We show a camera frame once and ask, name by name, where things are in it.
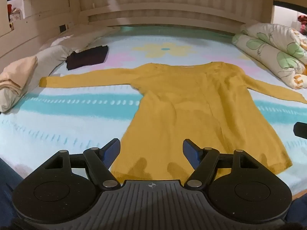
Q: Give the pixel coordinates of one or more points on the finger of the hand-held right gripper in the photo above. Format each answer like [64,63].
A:
[301,130]

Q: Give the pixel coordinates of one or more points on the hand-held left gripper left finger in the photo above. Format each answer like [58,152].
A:
[112,149]

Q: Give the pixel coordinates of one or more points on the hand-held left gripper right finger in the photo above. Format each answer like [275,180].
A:
[190,151]

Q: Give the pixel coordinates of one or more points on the yellow knit sweater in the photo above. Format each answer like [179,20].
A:
[182,100]

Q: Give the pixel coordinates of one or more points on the printed pastel bed sheet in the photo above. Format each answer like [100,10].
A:
[72,115]

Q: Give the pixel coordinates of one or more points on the floral folded quilt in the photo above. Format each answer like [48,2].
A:
[275,50]

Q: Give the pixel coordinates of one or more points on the dark folded cloth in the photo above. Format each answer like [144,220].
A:
[87,57]

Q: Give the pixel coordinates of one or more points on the blue trousers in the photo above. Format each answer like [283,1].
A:
[7,179]

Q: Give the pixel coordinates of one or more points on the grey pillow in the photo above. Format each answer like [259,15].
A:
[50,57]

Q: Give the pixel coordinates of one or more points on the beige folded cloth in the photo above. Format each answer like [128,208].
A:
[18,73]

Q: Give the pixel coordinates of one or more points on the cream wooden headboard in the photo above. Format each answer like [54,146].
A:
[168,16]

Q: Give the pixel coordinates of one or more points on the cream wooden side shelf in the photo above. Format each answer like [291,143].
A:
[40,16]

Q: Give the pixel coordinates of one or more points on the black wall socket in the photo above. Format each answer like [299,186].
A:
[62,28]

